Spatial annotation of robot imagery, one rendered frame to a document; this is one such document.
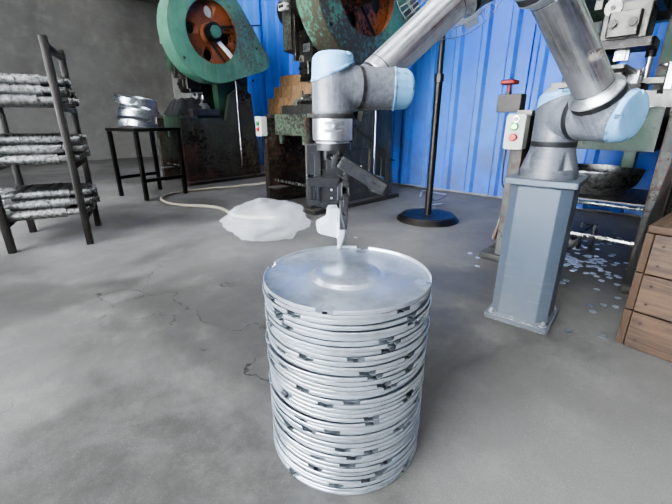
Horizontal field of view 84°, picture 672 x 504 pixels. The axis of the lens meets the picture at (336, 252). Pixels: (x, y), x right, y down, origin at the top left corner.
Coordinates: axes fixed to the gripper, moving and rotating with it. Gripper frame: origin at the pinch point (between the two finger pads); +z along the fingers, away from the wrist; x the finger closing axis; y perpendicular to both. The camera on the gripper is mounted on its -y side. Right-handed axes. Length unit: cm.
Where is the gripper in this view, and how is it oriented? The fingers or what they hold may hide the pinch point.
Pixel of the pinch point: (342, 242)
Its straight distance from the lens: 78.1
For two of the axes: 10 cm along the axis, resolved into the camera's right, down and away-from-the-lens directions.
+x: 0.9, 3.3, -9.4
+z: 0.0, 9.4, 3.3
